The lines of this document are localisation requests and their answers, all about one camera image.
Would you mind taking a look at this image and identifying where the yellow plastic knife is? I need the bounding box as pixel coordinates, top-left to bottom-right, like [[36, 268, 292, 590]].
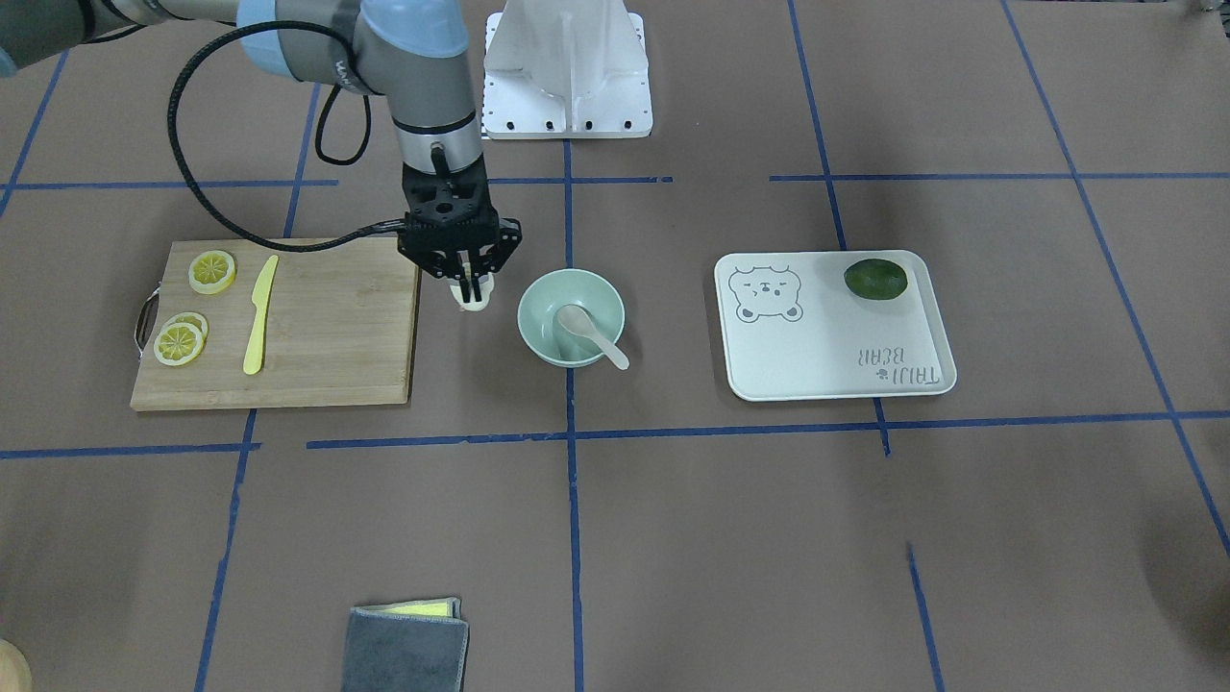
[[242, 254, 280, 376]]

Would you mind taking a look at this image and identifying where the lemon slice under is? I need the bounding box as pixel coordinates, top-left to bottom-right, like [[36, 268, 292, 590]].
[[162, 311, 209, 338]]

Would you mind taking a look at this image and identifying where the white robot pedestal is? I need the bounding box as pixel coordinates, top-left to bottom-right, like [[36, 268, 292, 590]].
[[480, 1, 654, 140]]

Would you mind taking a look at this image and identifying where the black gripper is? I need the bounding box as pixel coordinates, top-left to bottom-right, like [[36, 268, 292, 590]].
[[397, 159, 522, 304]]

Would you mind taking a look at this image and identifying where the green ceramic bowl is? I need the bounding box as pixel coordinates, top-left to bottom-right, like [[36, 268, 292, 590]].
[[517, 268, 627, 368]]

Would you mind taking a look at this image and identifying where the white steamed bun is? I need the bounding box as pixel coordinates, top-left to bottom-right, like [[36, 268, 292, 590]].
[[448, 273, 496, 311]]

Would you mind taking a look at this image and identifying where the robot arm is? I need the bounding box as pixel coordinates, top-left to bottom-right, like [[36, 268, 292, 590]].
[[1, 1, 522, 310]]

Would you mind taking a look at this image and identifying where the cream serving tray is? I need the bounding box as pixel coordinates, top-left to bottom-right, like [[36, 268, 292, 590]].
[[713, 250, 958, 402]]

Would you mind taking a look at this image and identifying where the green avocado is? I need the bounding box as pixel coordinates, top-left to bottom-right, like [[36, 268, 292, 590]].
[[843, 258, 909, 301]]

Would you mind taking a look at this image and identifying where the wooden cutting board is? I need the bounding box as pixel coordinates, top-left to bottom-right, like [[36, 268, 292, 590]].
[[132, 237, 419, 411]]

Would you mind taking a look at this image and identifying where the lemon slice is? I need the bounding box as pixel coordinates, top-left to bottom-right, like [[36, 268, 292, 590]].
[[154, 321, 205, 368], [187, 250, 236, 295]]

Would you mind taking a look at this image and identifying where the white ceramic spoon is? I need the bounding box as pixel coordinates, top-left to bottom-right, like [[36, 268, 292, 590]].
[[556, 304, 631, 371]]

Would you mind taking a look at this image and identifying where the lemon slice top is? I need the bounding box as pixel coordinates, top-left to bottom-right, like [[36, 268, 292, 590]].
[[154, 321, 205, 368]]

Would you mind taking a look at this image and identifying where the grey folded cloth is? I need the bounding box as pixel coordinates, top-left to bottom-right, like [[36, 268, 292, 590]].
[[341, 597, 469, 691]]

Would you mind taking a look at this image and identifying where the lemon slice bottom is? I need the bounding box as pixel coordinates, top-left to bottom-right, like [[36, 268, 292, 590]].
[[187, 250, 236, 295]]

